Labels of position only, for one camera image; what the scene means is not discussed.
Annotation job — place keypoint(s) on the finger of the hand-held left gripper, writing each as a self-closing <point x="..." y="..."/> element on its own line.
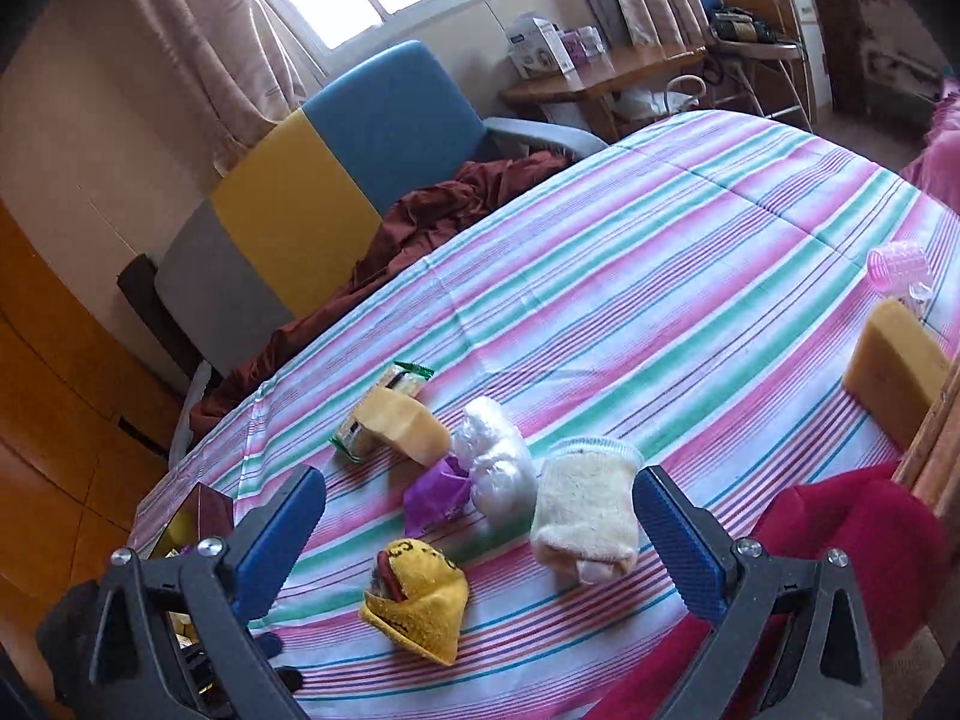
<point x="267" y="646"/>
<point x="289" y="679"/>

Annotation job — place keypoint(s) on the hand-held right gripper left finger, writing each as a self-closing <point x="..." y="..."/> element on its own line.
<point x="277" y="540"/>

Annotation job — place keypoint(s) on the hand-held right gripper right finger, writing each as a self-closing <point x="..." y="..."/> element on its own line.
<point x="679" y="540"/>

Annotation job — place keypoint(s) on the gold-lined dark red box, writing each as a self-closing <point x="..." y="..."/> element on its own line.
<point x="210" y="517"/>

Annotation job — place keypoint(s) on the cream knitted sock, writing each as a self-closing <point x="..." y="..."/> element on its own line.
<point x="585" y="510"/>

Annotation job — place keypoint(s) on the green snack packet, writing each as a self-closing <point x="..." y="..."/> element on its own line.
<point x="352" y="439"/>

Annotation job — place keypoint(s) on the small yellow wedge sponge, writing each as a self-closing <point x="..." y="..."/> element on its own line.
<point x="409" y="427"/>

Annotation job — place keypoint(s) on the white pillow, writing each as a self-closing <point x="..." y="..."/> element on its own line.
<point x="184" y="420"/>

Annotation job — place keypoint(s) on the yellow printed sock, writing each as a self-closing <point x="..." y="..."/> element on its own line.
<point x="427" y="607"/>

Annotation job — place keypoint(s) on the red cloth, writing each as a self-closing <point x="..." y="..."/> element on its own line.
<point x="840" y="540"/>

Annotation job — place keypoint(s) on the purple wrapper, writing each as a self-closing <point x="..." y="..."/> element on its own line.
<point x="435" y="499"/>

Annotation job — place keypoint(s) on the white plastic bag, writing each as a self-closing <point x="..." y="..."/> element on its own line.
<point x="495" y="465"/>

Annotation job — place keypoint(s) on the wooden wardrobe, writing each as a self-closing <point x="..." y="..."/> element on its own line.
<point x="60" y="427"/>

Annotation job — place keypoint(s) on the striped bed sheet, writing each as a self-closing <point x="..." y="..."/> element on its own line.
<point x="637" y="277"/>

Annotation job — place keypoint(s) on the large yellow sponge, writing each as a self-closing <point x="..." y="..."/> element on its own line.
<point x="892" y="375"/>

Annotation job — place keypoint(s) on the grey yellow blue sofa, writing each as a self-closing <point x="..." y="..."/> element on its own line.
<point x="300" y="202"/>

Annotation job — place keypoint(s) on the dark red blanket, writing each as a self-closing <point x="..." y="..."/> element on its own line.
<point x="420" y="225"/>

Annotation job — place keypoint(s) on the pink hair roller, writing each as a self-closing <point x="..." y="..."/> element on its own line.
<point x="892" y="266"/>

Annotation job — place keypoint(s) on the wooden desk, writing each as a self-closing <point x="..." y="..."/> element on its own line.
<point x="600" y="79"/>

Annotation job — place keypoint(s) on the pink bedding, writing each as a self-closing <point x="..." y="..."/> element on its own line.
<point x="941" y="150"/>

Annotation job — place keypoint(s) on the purple small box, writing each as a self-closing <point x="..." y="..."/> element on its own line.
<point x="581" y="45"/>

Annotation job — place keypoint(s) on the white cardboard box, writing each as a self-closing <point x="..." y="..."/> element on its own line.
<point x="536" y="49"/>

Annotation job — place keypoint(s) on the white cabinet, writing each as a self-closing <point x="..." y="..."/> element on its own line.
<point x="814" y="37"/>

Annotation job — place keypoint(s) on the blue round object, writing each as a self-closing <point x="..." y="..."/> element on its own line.
<point x="705" y="0"/>

